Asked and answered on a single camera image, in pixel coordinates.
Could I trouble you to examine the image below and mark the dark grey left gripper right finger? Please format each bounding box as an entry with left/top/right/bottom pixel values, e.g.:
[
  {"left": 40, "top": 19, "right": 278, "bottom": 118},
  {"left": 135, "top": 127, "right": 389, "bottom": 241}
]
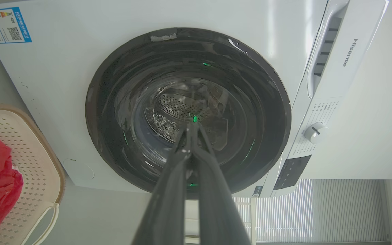
[{"left": 191, "top": 122, "right": 251, "bottom": 245}]

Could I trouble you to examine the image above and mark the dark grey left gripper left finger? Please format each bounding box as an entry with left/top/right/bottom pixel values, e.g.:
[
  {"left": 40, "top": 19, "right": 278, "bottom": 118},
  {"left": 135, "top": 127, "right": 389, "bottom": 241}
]
[{"left": 132, "top": 122, "right": 192, "bottom": 245}]

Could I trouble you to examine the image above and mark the beige perforated laundry basket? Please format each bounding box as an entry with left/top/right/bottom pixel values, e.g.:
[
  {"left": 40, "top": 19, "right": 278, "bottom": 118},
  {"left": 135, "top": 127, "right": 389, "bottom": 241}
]
[{"left": 0, "top": 104, "right": 66, "bottom": 245}]

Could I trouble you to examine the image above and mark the dark round washing machine door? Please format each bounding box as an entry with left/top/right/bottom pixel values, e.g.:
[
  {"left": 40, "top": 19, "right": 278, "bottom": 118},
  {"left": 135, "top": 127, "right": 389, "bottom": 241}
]
[{"left": 85, "top": 27, "right": 292, "bottom": 200}]

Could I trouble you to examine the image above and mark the white washing machine dial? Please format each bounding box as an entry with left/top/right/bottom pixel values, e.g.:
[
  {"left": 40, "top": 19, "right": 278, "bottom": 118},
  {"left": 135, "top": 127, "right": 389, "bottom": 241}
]
[{"left": 304, "top": 122, "right": 329, "bottom": 144}]

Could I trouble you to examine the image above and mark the white Hisense washing machine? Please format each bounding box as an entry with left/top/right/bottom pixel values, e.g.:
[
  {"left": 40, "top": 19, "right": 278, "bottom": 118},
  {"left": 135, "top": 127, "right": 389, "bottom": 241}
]
[{"left": 0, "top": 0, "right": 390, "bottom": 198}]

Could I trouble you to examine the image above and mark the grey tape strip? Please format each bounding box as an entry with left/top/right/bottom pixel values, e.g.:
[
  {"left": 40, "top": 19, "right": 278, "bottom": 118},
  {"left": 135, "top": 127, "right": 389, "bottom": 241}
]
[{"left": 150, "top": 33, "right": 177, "bottom": 42}]

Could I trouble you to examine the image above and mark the blue energy label sticker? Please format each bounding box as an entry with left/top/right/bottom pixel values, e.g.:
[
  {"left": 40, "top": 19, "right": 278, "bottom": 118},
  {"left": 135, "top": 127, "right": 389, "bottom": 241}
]
[{"left": 0, "top": 7, "right": 32, "bottom": 44}]

